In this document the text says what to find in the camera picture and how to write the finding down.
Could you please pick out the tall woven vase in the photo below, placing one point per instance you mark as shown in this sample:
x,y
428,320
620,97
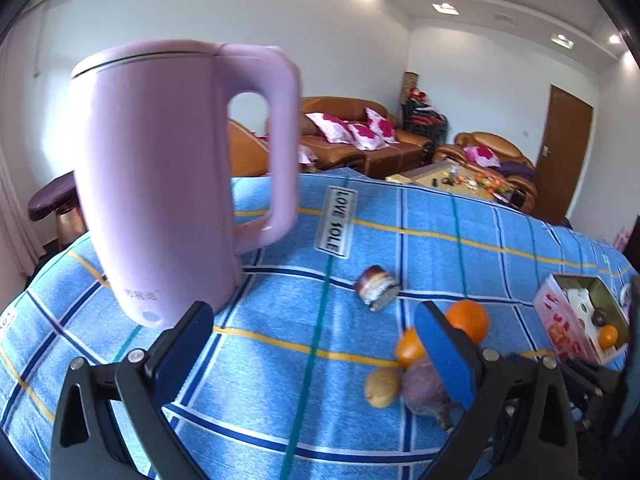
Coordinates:
x,y
410,85

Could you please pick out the red flowers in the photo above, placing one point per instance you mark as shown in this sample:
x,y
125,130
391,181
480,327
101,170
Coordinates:
x,y
419,94

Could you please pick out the large orange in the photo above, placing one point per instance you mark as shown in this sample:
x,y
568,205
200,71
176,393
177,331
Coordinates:
x,y
468,321

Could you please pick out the white curtain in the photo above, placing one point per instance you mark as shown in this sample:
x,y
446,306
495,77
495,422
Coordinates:
x,y
17,230

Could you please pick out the dark passion fruit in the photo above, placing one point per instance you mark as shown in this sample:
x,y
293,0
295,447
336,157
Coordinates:
x,y
598,317

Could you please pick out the dark purple cloth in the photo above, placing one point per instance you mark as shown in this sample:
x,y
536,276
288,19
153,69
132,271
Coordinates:
x,y
515,170

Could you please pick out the pink electric kettle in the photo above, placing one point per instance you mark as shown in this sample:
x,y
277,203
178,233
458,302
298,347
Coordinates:
x,y
150,185

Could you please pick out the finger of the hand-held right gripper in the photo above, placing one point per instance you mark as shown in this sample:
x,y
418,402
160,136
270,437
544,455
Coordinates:
x,y
590,377
595,415

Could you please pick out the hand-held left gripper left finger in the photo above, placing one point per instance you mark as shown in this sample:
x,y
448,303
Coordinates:
x,y
182,360

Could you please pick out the pink floral pillow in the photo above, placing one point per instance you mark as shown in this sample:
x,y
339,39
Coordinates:
x,y
367,136
481,156
330,127
381,125

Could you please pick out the brown kiwi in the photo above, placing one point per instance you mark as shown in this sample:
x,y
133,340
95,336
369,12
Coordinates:
x,y
382,387

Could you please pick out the blue plaid tablecloth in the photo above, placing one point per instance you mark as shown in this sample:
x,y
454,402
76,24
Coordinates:
x,y
280,310

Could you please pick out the purple cushioned stool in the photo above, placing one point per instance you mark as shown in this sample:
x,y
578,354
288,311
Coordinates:
x,y
50,195

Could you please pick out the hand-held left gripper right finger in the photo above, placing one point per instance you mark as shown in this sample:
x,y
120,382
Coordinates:
x,y
447,360

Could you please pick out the pink floral blanket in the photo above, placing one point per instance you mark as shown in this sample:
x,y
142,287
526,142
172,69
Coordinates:
x,y
306,157

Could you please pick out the purple fig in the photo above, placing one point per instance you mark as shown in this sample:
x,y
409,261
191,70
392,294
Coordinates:
x,y
425,385

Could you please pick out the brown leather wide armchair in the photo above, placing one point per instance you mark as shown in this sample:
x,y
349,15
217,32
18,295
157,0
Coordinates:
x,y
487,140

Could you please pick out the black red stacked chairs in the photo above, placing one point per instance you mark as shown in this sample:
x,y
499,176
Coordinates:
x,y
425,120

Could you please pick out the colourful snack pile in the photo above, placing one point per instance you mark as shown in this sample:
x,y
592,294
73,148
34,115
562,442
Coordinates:
x,y
490,182

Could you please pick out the round ceiling spotlight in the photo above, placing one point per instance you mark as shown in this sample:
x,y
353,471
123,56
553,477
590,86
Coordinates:
x,y
614,39

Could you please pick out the small orange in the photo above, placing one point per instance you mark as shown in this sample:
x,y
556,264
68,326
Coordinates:
x,y
409,347
608,336

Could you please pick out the orange-brown leather armchair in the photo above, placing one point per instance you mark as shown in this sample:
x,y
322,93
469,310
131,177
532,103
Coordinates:
x,y
245,150

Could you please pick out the brown wooden door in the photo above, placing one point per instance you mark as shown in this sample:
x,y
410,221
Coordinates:
x,y
565,155

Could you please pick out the pink tin box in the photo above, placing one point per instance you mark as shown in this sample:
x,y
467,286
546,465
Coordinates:
x,y
555,320

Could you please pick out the brown leather three-seat sofa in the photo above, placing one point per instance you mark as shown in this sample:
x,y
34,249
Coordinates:
x,y
400,152

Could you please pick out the square ceiling light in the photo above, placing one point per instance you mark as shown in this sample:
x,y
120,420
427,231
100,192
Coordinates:
x,y
562,40
445,7

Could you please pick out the pink gift bag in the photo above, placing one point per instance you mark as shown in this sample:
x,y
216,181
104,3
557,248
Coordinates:
x,y
622,238

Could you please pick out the wooden coffee table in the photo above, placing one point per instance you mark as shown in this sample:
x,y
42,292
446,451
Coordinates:
x,y
417,176

